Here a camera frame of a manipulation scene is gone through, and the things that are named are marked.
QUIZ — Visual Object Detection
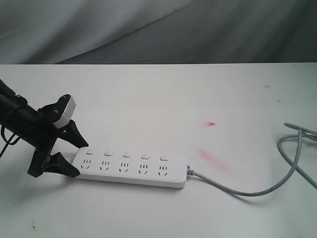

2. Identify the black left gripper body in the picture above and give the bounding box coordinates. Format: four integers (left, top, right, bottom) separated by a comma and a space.
27, 103, 65, 178

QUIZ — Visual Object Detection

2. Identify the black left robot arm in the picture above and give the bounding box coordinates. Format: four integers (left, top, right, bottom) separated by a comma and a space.
0, 82, 88, 178

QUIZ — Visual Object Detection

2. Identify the grey backdrop cloth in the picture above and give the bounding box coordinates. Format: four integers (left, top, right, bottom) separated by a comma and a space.
0, 0, 317, 64

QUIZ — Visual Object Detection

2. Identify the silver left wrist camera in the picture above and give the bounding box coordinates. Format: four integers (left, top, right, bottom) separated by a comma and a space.
53, 94, 76, 128

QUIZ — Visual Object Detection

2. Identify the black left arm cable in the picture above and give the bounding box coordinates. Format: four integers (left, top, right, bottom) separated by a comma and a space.
0, 123, 20, 159

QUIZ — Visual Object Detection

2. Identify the white five-outlet power strip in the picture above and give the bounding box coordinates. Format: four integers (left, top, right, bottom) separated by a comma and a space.
72, 147, 188, 188

